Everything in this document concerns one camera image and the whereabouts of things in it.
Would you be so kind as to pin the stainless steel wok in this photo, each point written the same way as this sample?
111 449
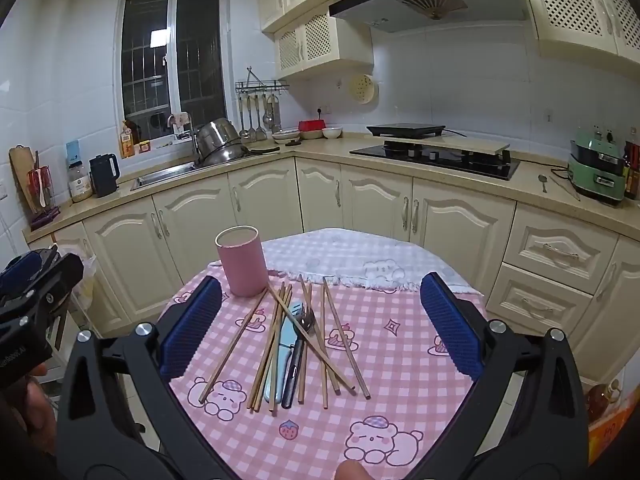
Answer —
231 153

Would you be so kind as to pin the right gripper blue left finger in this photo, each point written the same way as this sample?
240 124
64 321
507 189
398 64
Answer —
183 327

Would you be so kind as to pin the green electric cooker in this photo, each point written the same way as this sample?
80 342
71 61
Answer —
596 167

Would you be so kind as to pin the black gas stove top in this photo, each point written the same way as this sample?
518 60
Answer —
500 166

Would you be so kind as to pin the glass jar with grains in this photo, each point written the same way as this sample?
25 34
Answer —
79 182

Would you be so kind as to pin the black handled metal spoon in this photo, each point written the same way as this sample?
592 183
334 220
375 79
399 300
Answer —
298 311

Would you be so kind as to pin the person's left hand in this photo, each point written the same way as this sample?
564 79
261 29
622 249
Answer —
28 425

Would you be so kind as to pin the white plastic bag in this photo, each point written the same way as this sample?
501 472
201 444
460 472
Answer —
82 295

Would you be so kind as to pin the wall utensil hanging rack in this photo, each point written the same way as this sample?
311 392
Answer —
259 106

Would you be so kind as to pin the stainless steel sink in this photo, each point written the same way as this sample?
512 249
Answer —
164 174

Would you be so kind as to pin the metal spoon on counter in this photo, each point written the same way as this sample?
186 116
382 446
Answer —
543 181

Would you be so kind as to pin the black induction cooker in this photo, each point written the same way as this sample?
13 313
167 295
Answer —
407 131

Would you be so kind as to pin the long crossing wooden chopstick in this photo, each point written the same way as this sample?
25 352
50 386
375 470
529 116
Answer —
311 342

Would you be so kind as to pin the cream lower cabinets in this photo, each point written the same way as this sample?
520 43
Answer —
541 260

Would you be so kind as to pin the orange dish soap bottle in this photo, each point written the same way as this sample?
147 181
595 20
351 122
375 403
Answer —
126 141

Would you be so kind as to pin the white checkered fringed cloth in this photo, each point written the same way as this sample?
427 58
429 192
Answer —
357 259

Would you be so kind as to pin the pink checkered tablecloth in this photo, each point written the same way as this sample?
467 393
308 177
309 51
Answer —
415 390

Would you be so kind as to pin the red knife holder rack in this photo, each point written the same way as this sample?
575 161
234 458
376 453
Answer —
40 190

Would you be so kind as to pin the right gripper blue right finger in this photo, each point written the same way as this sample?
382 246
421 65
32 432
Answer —
458 323

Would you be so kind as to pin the red container on counter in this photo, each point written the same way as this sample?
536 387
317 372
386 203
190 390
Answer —
311 125

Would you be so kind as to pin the dark sauce bottles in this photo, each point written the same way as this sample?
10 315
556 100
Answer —
632 164

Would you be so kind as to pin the small red jar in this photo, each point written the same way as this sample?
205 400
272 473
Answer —
145 147

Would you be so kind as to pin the black handled metal fork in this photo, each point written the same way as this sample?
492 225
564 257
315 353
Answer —
306 320

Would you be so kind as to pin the white bowl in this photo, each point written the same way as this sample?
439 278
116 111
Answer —
332 132

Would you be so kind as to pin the light blue ceramic knife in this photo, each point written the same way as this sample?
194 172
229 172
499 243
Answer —
287 343

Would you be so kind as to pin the black electric kettle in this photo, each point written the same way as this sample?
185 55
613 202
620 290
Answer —
104 172

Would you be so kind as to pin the stainless steel stock pot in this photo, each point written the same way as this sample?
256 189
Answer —
213 137

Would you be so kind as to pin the person's right hand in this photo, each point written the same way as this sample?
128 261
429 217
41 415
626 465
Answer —
351 470

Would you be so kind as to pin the pink utensil holder cup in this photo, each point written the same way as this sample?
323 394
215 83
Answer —
241 256

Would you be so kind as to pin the light blue box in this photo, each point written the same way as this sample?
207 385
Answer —
72 152

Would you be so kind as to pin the stacked white plates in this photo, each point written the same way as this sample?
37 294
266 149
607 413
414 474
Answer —
286 136

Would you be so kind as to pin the wooden cutting board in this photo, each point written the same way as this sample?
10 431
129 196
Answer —
22 162

